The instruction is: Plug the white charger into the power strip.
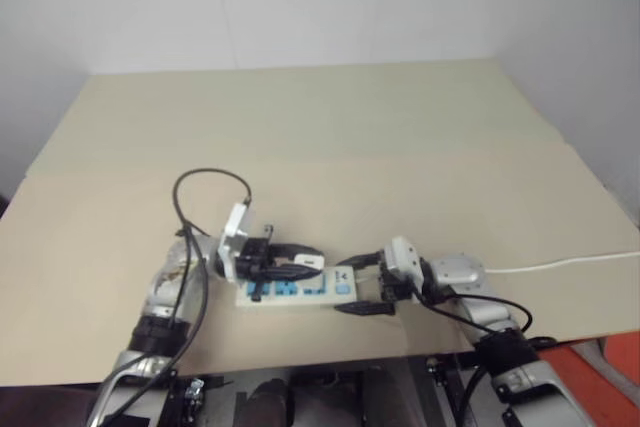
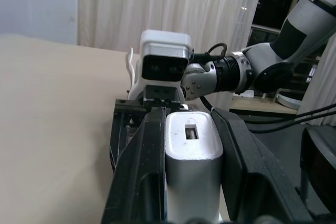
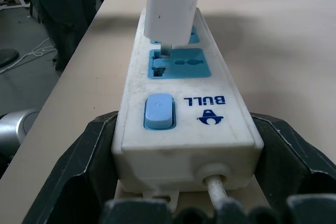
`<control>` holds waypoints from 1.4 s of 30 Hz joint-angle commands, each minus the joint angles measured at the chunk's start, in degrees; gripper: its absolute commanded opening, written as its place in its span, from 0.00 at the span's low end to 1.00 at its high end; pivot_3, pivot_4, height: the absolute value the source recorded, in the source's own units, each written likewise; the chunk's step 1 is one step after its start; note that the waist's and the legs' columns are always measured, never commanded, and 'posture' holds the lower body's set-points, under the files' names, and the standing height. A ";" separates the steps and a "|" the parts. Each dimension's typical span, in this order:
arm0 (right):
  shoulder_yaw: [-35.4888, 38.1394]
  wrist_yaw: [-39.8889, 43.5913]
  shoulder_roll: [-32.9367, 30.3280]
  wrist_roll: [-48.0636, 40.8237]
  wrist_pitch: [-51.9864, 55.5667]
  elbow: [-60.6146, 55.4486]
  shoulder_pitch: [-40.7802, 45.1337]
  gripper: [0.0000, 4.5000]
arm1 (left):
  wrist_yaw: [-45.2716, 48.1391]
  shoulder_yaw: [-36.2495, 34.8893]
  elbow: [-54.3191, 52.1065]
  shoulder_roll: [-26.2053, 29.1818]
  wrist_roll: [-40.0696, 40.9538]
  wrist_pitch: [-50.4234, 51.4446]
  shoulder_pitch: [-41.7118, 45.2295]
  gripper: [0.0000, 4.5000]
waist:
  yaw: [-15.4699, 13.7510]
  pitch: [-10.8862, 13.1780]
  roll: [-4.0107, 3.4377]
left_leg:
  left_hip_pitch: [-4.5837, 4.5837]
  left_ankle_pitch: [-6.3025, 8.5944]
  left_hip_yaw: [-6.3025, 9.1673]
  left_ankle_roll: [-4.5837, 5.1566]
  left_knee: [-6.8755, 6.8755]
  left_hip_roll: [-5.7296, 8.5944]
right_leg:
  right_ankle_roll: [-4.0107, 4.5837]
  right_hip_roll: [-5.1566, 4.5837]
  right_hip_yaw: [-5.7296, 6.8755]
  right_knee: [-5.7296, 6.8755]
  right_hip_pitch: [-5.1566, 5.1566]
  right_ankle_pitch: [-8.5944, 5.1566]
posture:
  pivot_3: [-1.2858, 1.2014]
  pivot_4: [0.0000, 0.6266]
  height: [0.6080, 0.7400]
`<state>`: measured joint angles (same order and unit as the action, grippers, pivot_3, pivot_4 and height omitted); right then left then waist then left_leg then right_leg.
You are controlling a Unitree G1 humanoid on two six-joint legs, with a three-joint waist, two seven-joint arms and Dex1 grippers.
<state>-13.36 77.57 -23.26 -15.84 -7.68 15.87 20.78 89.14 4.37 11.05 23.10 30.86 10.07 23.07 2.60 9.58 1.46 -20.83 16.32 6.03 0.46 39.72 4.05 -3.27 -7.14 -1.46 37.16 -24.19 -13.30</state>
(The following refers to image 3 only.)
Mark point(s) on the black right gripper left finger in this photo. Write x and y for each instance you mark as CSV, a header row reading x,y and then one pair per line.
x,y
78,171

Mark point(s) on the black round base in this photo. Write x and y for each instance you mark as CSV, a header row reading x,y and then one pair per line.
x,y
6,57

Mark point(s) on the white power strip blue sockets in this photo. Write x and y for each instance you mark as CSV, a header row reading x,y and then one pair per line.
x,y
189,129

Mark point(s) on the white charger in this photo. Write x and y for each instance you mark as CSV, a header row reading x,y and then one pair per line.
x,y
170,6

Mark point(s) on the person in dark clothes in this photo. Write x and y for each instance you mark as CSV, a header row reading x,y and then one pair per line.
x,y
65,22

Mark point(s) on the silver robot body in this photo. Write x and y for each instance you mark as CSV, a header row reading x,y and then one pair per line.
x,y
15,127

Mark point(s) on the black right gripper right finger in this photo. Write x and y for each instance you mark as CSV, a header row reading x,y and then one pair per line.
x,y
288,166

